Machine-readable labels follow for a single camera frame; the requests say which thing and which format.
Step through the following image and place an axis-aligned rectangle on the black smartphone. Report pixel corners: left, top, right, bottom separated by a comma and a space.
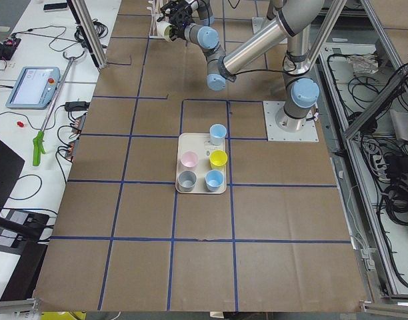
43, 2, 68, 12

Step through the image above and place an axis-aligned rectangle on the aluminium frame post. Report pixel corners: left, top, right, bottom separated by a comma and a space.
67, 0, 107, 69

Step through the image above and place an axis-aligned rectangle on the pink plastic cup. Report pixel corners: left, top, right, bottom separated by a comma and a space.
180, 151, 199, 171

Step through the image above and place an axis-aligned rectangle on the white wire cup rack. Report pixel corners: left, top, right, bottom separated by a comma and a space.
147, 0, 166, 39

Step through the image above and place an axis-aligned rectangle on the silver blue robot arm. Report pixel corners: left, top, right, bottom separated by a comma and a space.
263, 1, 346, 133
157, 1, 324, 91

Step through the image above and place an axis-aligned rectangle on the beige plastic tray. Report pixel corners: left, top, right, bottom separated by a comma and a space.
175, 133, 227, 194

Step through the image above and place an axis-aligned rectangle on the green handled reacher grabber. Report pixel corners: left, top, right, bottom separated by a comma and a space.
32, 50, 85, 167

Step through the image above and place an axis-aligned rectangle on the black power adapter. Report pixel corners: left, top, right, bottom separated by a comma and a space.
65, 101, 90, 112

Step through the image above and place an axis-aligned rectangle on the black monitor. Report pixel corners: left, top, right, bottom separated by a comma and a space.
0, 140, 25, 212

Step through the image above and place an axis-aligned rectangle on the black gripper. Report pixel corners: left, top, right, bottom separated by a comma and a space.
159, 1, 194, 39

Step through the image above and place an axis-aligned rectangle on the white plastic cup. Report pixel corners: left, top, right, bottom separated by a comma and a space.
157, 21, 173, 42

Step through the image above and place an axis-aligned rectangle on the grey plastic cup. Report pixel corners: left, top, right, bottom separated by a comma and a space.
177, 170, 197, 193

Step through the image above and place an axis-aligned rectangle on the light blue cup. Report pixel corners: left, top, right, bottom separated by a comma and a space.
209, 123, 227, 146
205, 169, 224, 192

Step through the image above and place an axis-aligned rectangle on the blue teach pendant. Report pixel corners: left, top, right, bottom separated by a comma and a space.
5, 67, 60, 110

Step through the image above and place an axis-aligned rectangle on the yellow plastic cup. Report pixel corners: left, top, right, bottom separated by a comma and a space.
209, 150, 228, 170

